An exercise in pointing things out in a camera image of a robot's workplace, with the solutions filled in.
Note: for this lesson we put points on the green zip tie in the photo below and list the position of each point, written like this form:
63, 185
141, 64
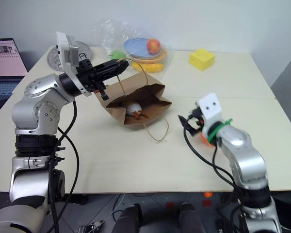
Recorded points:
217, 128

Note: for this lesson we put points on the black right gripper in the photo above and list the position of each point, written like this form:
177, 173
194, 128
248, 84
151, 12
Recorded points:
196, 117

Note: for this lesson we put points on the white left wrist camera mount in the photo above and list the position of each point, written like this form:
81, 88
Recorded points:
63, 43

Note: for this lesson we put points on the yellow cheese block toy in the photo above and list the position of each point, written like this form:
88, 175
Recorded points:
202, 59

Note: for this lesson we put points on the small orange ball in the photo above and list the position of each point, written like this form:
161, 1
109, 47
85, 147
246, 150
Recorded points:
208, 194

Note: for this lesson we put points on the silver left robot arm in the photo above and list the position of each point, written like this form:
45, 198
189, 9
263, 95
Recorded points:
36, 106

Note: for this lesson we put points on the red yellow toy apple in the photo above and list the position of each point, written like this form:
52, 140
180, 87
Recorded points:
153, 46

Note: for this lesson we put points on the green toy ball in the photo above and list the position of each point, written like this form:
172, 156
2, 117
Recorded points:
117, 55

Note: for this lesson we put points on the round grey metal disc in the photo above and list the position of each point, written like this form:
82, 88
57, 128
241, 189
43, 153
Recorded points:
54, 58

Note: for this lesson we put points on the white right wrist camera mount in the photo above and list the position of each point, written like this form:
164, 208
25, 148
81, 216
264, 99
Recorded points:
211, 109

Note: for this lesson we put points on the dark rounded shape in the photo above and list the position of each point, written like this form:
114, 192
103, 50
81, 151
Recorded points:
127, 219
191, 218

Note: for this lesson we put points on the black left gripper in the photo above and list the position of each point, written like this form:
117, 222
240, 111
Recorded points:
87, 74

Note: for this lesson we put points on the white duck plush toy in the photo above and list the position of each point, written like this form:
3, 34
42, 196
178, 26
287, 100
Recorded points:
133, 108

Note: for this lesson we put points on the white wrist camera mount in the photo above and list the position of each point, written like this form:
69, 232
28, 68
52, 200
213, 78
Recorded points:
211, 109
63, 43

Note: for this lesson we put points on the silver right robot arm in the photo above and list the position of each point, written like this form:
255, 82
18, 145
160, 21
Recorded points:
245, 157

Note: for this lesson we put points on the open laptop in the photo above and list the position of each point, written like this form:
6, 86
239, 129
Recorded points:
4, 60

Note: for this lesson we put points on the brown paper bag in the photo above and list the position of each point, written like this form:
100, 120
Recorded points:
150, 97

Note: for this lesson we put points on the clear plastic bag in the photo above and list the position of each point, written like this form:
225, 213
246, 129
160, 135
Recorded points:
106, 34

